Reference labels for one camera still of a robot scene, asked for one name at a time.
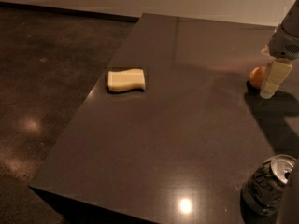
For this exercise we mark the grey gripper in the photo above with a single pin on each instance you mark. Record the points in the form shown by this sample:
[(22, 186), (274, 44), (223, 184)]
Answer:
[(282, 47)]

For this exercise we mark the orange fruit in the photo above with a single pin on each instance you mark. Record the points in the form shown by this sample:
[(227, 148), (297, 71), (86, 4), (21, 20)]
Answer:
[(256, 77)]

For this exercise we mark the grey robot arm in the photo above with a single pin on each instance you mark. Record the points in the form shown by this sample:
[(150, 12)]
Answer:
[(290, 23)]

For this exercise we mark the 7up soda can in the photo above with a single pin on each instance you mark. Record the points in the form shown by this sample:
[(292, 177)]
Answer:
[(263, 191)]

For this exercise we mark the yellow sponge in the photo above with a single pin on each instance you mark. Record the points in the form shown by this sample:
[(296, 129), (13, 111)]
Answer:
[(126, 80)]

